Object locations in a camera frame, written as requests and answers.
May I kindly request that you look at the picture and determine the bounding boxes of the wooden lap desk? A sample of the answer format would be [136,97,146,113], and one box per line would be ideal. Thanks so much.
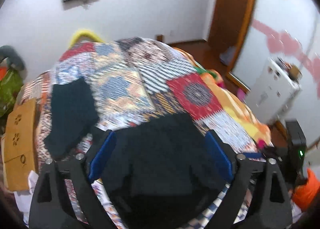
[4,99,38,192]

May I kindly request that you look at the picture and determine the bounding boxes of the white drawer cabinet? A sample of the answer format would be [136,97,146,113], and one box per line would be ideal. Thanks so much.
[246,56,302,124]

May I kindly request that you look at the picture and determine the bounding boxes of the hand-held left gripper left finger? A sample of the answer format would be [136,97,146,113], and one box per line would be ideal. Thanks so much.
[29,130,118,229]

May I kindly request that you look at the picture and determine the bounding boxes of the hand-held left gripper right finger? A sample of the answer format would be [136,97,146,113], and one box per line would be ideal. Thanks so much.
[205,129,293,229]

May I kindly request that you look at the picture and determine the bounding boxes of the yellow foam bed guard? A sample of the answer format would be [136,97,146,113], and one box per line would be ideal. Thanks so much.
[69,28,105,46]

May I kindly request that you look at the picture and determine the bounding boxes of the patchwork printed blanket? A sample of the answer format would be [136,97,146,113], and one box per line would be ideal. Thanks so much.
[17,36,265,229]

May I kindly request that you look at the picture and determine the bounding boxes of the folded dark teal garment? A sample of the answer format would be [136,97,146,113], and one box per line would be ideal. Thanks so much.
[44,77,99,158]

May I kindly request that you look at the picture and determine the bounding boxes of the white papers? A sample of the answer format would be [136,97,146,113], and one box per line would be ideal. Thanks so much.
[14,171,38,219]

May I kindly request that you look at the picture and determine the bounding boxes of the grey neck pillow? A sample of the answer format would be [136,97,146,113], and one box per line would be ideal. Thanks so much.
[0,45,27,78]

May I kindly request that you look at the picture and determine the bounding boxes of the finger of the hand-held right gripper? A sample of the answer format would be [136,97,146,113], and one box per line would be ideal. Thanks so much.
[260,145,288,159]

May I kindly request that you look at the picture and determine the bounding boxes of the person's right forearm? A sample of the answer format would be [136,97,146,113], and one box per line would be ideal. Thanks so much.
[291,168,320,211]

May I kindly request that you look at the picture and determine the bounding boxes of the small brown box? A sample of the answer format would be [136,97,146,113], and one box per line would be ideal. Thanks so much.
[290,65,302,78]

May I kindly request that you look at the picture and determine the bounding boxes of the wooden door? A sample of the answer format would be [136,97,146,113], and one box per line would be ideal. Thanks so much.
[207,0,259,74]

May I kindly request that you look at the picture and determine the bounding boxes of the black pants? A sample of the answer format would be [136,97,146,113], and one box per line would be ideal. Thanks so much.
[100,113,234,222]

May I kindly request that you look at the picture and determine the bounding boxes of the orange floral blanket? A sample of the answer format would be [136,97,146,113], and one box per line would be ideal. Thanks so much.
[172,48,273,149]

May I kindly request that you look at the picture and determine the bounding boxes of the green patterned hamper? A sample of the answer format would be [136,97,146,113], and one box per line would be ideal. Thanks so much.
[0,68,24,119]

